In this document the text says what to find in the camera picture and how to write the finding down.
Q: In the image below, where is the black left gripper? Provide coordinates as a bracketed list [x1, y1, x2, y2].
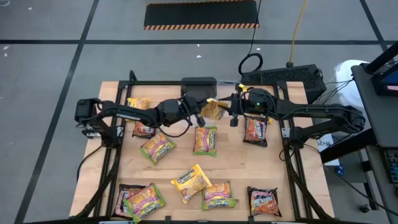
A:
[179, 94, 208, 128]

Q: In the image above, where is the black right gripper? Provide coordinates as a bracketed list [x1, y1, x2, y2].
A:
[217, 84, 261, 128]

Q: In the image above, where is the green Maruchan lime shrimp packet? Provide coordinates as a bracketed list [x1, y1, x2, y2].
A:
[201, 181, 236, 211]
[139, 132, 177, 166]
[123, 182, 167, 223]
[192, 125, 218, 157]

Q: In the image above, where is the black Maruchan fire noodle packet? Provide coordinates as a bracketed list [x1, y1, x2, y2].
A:
[247, 185, 283, 218]
[112, 183, 147, 218]
[242, 115, 270, 148]
[132, 120, 156, 139]

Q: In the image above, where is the dark tinted plastic bin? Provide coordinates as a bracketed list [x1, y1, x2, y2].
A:
[180, 77, 218, 100]

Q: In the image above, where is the black hazard-striped floor mat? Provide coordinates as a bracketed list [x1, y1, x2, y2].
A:
[143, 0, 260, 31]

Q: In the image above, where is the white paper sheet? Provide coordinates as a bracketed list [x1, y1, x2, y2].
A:
[317, 133, 341, 167]

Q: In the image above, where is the white plastic bag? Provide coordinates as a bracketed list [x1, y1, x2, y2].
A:
[334, 59, 371, 110]

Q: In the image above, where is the black cart cross beam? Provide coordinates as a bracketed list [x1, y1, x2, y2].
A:
[320, 129, 379, 164]

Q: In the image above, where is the grey metal cart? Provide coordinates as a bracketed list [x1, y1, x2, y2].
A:
[351, 62, 398, 224]

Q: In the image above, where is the black monitor with lit screen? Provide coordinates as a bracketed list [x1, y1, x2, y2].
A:
[371, 63, 398, 96]

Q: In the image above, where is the black keypad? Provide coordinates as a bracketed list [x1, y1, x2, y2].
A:
[384, 149, 398, 184]

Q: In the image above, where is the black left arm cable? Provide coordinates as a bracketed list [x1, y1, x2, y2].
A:
[146, 116, 192, 138]

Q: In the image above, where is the black hanging cable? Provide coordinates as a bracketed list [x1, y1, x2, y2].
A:
[238, 0, 264, 77]

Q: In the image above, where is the yellow hanging power cable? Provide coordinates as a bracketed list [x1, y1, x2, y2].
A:
[289, 0, 309, 68]

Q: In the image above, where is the black slanted monitor post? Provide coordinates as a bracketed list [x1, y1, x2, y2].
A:
[365, 42, 398, 74]

